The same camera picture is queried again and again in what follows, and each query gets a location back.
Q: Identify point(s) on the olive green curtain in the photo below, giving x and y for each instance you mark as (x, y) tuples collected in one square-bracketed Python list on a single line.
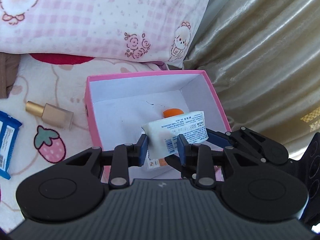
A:
[(262, 57)]

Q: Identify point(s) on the pink storage box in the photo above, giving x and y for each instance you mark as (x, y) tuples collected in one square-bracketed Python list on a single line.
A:
[(118, 105)]

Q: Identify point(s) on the bear pattern white blanket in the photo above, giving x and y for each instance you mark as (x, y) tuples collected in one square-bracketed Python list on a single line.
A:
[(39, 145)]

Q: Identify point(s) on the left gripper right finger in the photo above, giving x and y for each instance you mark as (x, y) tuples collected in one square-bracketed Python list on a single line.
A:
[(199, 156)]

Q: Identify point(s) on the pink checkered cartoon pillow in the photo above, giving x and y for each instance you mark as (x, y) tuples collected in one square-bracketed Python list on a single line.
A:
[(132, 30)]

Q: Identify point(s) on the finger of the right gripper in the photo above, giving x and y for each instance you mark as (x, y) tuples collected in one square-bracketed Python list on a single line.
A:
[(218, 139)]

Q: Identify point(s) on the blue snack packet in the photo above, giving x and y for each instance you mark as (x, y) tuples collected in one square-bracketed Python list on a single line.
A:
[(9, 132)]

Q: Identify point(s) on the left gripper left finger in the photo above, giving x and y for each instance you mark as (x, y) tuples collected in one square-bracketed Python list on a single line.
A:
[(121, 158)]

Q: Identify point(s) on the gold cap foundation bottle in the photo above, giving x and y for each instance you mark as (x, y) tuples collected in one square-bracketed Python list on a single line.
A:
[(52, 115)]

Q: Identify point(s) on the brown pillow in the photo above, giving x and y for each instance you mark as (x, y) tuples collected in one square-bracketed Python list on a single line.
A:
[(9, 64)]

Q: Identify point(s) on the white snack packet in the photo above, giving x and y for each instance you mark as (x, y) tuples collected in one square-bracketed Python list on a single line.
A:
[(162, 134)]

